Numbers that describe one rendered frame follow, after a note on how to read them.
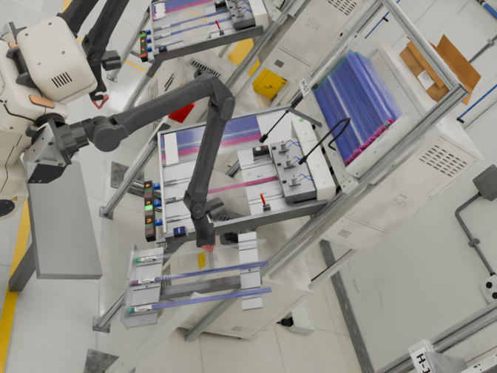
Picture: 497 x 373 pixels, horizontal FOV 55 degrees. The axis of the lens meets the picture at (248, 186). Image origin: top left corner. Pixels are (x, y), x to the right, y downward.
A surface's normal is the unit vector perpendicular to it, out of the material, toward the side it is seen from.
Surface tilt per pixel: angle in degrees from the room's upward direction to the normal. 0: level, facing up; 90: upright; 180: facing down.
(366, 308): 90
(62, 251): 0
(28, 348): 0
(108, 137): 68
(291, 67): 90
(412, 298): 90
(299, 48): 90
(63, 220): 0
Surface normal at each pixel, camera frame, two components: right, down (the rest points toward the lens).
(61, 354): 0.58, -0.63
